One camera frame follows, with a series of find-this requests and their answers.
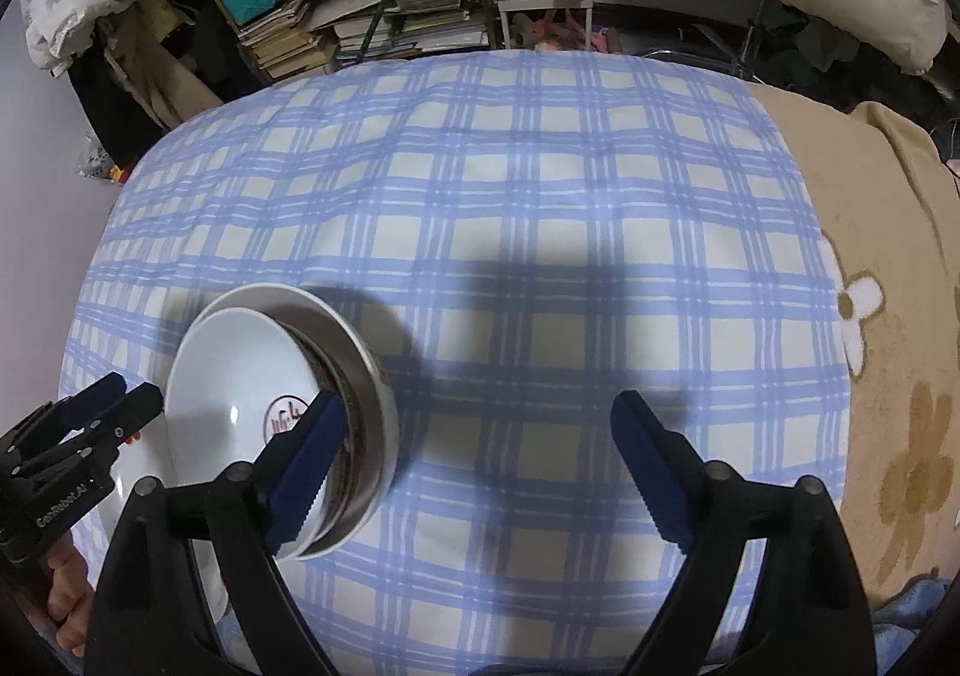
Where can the white bowl with red print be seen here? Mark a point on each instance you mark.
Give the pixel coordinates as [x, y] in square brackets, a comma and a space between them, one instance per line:
[382, 432]

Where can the beige flower blanket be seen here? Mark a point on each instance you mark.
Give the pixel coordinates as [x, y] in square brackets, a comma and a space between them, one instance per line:
[862, 211]

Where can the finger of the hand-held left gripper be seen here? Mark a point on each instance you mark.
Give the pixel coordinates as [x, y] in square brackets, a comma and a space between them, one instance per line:
[131, 417]
[94, 397]

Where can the white cherry plate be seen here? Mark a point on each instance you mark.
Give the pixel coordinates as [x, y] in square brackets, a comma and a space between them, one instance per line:
[150, 464]

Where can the pink plastic item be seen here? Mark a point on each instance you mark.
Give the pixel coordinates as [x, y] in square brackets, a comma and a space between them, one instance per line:
[566, 32]

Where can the colourful snack packet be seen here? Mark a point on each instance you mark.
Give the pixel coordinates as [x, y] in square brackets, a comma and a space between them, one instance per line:
[101, 162]

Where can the blue plaid blanket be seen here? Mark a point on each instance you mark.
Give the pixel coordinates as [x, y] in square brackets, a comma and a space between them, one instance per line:
[562, 233]

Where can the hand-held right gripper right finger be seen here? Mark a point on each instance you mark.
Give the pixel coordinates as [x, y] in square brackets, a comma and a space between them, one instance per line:
[656, 488]

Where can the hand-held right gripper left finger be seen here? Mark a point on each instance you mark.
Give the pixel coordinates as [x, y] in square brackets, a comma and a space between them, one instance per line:
[300, 488]

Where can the blue fabric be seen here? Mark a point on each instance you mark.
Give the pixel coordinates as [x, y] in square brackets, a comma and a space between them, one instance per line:
[907, 616]

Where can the red patterned bowl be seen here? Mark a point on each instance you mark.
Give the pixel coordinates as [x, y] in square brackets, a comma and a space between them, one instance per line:
[322, 364]

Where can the plain white ceramic bowl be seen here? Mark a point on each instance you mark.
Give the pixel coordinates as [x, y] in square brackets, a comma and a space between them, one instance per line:
[225, 376]

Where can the dark hanging clothes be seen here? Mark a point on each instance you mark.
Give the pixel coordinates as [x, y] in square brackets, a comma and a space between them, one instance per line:
[206, 57]

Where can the pile of flat books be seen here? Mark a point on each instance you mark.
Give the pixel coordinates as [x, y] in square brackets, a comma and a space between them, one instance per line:
[435, 23]

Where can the person's left hand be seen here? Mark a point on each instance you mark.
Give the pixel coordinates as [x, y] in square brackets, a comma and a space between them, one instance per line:
[69, 590]

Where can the stack of worn books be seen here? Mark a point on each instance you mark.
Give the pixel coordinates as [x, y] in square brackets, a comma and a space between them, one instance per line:
[289, 42]

